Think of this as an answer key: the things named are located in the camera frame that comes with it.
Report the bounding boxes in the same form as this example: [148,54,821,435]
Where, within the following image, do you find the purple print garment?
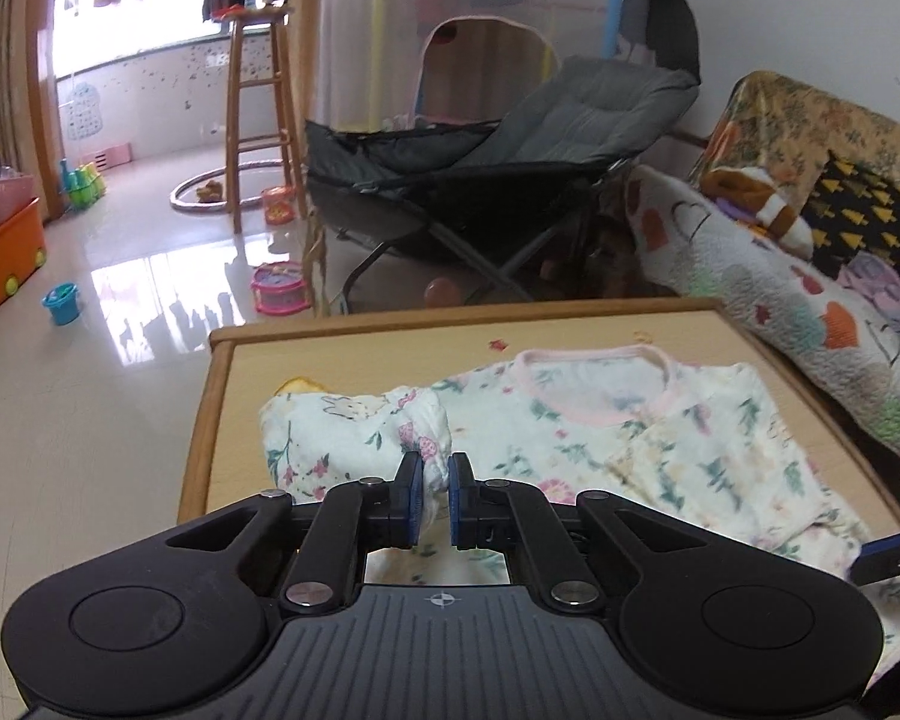
[840,251,900,361]

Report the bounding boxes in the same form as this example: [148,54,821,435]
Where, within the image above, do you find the floral baby garment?
[259,345,900,661]

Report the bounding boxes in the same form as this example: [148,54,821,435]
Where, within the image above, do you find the grey folding lounge chair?
[304,56,702,308]

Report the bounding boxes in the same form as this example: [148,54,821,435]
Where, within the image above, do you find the floral sofa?
[690,71,900,293]

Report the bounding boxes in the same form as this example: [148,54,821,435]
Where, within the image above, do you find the tan stick bundle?
[300,195,331,316]

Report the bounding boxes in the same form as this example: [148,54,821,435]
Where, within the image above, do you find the brown white plush toy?
[701,165,815,260]

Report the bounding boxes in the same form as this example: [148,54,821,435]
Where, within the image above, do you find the black hanging garment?
[641,0,702,83]

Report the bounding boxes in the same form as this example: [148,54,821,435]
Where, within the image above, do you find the pink toy drum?
[250,262,312,316]

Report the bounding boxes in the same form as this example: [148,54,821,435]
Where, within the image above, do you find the quilted heart blanket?
[622,163,900,458]

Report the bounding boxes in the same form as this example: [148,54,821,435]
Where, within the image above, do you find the blue toy bucket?
[43,283,85,327]

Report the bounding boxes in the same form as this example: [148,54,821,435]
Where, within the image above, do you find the black pillow gold trees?
[802,152,900,286]

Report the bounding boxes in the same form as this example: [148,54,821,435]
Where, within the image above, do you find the orange storage bin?
[0,197,50,314]

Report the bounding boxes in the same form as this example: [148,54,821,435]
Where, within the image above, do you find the wooden bar stool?
[221,4,308,235]

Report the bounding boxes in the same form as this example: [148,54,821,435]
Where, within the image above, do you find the purple plastic toy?
[720,199,762,230]

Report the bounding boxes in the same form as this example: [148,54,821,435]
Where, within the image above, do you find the wall chart poster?
[64,79,104,142]

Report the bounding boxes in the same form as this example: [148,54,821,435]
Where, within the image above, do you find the floor hoop ring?
[169,157,305,215]

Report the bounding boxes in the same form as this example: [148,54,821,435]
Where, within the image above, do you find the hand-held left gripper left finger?
[163,451,425,612]

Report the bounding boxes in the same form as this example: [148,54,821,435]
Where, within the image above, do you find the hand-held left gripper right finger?
[448,453,728,612]

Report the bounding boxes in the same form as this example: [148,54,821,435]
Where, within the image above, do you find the pink plastic basket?
[0,172,37,230]

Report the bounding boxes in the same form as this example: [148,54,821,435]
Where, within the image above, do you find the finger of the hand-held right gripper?
[849,519,900,586]

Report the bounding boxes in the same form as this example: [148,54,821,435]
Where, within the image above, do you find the mesh playpen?
[311,0,661,136]

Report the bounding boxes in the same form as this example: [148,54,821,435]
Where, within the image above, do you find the green toy bowling pins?
[58,157,110,212]

